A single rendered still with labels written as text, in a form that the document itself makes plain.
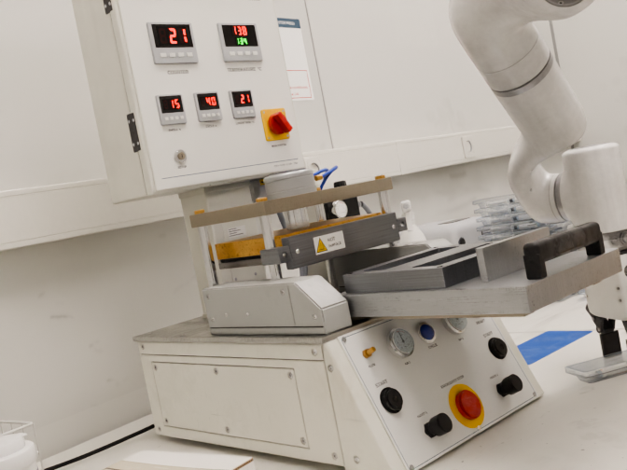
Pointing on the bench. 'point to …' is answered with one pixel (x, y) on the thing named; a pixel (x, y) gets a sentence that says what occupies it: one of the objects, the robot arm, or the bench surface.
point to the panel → (434, 381)
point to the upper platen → (243, 255)
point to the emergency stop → (468, 405)
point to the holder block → (418, 270)
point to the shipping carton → (182, 462)
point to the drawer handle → (543, 249)
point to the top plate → (291, 196)
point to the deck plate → (184, 332)
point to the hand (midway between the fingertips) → (623, 349)
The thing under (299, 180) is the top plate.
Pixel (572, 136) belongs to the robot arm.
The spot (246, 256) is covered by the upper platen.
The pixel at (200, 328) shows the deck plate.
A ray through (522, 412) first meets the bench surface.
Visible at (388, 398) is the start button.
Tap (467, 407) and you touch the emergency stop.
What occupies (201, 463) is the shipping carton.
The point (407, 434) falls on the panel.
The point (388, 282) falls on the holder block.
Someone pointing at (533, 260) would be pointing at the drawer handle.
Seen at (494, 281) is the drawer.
